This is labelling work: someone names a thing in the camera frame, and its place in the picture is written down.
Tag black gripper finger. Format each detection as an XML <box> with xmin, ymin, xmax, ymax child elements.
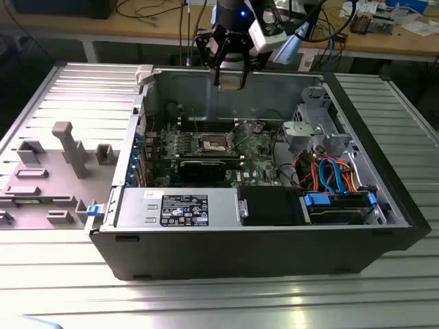
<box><xmin>239</xmin><ymin>36</ymin><xmax>271</xmax><ymax>90</ymax></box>
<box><xmin>195</xmin><ymin>29</ymin><xmax>228</xmax><ymax>87</ymax></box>

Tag silver CPU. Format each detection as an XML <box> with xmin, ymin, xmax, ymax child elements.
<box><xmin>219</xmin><ymin>75</ymin><xmax>241</xmax><ymax>92</ymax></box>

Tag thin metal locking lever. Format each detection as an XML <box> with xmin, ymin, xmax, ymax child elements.
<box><xmin>235</xmin><ymin>128</ymin><xmax>257</xmax><ymax>151</ymax></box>
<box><xmin>191</xmin><ymin>108</ymin><xmax>201</xmax><ymax>138</ymax></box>

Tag metal socket cover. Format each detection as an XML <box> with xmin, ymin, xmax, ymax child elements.
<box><xmin>226</xmin><ymin>119</ymin><xmax>255</xmax><ymax>152</ymax></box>

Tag black RAM slot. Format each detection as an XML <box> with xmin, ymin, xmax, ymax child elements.
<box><xmin>180</xmin><ymin>125</ymin><xmax>239</xmax><ymax>134</ymax></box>
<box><xmin>176</xmin><ymin>152</ymin><xmax>245</xmax><ymax>162</ymax></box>
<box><xmin>180</xmin><ymin>118</ymin><xmax>239</xmax><ymax>126</ymax></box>

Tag CPU socket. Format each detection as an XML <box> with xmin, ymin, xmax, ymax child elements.
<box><xmin>195</xmin><ymin>132</ymin><xmax>237</xmax><ymax>154</ymax></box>

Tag white case corner latch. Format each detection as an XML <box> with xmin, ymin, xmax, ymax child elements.
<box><xmin>135</xmin><ymin>64</ymin><xmax>155</xmax><ymax>86</ymax></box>

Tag silver metal drive cage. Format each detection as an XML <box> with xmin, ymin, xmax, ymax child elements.
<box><xmin>283</xmin><ymin>85</ymin><xmax>361</xmax><ymax>162</ymax></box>

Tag green motherboard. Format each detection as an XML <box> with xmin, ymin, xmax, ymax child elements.
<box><xmin>135</xmin><ymin>114</ymin><xmax>287</xmax><ymax>188</ymax></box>

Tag black graphics card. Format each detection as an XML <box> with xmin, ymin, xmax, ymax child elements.
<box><xmin>171</xmin><ymin>159</ymin><xmax>229</xmax><ymax>183</ymax></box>

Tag wooden desk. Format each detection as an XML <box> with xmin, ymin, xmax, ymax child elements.
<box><xmin>0</xmin><ymin>0</ymin><xmax>439</xmax><ymax>64</ymax></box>

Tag white paper sheets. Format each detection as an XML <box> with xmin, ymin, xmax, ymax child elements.
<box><xmin>339</xmin><ymin>0</ymin><xmax>378</xmax><ymax>18</ymax></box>
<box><xmin>399</xmin><ymin>20</ymin><xmax>439</xmax><ymax>38</ymax></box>

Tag copper heat sink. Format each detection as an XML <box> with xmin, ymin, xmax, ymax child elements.
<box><xmin>349</xmin><ymin>10</ymin><xmax>370</xmax><ymax>35</ymax></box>

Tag black drive bay box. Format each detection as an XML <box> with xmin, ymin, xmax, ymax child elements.
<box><xmin>239</xmin><ymin>186</ymin><xmax>305</xmax><ymax>227</ymax></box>

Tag grey metal device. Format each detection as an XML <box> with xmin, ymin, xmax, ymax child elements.
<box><xmin>368</xmin><ymin>13</ymin><xmax>395</xmax><ymax>35</ymax></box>

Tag grey power supply unit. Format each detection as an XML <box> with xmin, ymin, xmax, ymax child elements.
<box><xmin>115</xmin><ymin>187</ymin><xmax>243</xmax><ymax>229</ymax></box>

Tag hard disk in blue carrier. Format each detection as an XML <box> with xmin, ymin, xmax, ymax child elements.
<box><xmin>301</xmin><ymin>191</ymin><xmax>378</xmax><ymax>226</ymax></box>

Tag black box on desk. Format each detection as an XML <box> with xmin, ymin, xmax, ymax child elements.
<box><xmin>10</xmin><ymin>0</ymin><xmax>119</xmax><ymax>20</ymax></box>

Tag black open PC case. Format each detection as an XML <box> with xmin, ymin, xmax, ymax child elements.
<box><xmin>84</xmin><ymin>64</ymin><xmax>432</xmax><ymax>282</ymax></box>

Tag blue flat box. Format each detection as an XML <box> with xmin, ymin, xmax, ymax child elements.
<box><xmin>385</xmin><ymin>0</ymin><xmax>429</xmax><ymax>14</ymax></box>

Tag grey parts rack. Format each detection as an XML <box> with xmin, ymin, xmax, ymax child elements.
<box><xmin>0</xmin><ymin>121</ymin><xmax>121</xmax><ymax>230</ymax></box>

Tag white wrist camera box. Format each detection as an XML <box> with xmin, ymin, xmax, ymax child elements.
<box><xmin>248</xmin><ymin>15</ymin><xmax>288</xmax><ymax>55</ymax></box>

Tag blue hanging cable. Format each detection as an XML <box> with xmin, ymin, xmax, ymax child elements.
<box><xmin>327</xmin><ymin>29</ymin><xmax>339</xmax><ymax>68</ymax></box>

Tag blue wire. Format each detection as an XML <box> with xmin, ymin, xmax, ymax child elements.
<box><xmin>318</xmin><ymin>159</ymin><xmax>347</xmax><ymax>196</ymax></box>

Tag orange wire bundle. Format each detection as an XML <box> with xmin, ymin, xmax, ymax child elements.
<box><xmin>293</xmin><ymin>152</ymin><xmax>363</xmax><ymax>195</ymax></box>

